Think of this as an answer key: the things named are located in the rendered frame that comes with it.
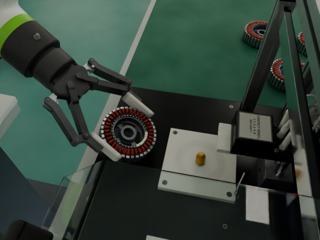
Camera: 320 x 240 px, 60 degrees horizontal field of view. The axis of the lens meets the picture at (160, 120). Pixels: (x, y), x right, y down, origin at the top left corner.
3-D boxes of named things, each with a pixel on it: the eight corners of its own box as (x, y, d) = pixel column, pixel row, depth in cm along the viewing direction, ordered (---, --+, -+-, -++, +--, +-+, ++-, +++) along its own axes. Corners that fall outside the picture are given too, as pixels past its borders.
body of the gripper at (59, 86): (57, 59, 57) (93, 88, 59) (27, 84, 53) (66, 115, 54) (64, 37, 51) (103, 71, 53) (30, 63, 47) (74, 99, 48)
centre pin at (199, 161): (195, 164, 57) (195, 157, 55) (195, 156, 59) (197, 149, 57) (204, 165, 57) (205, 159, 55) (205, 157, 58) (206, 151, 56)
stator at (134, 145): (86, 141, 54) (88, 134, 51) (118, 105, 61) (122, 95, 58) (133, 174, 54) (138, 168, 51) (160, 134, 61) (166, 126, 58)
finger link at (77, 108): (73, 79, 51) (65, 80, 50) (91, 135, 49) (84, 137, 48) (69, 89, 54) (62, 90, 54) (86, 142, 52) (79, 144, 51)
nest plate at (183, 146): (157, 189, 55) (157, 187, 54) (170, 130, 64) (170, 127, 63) (234, 204, 53) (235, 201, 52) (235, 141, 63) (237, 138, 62)
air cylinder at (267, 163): (257, 190, 55) (265, 177, 51) (256, 158, 60) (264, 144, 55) (283, 195, 54) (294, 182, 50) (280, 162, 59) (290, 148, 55)
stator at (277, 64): (261, 84, 77) (265, 74, 74) (274, 62, 83) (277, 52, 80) (302, 99, 73) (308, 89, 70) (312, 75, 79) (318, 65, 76)
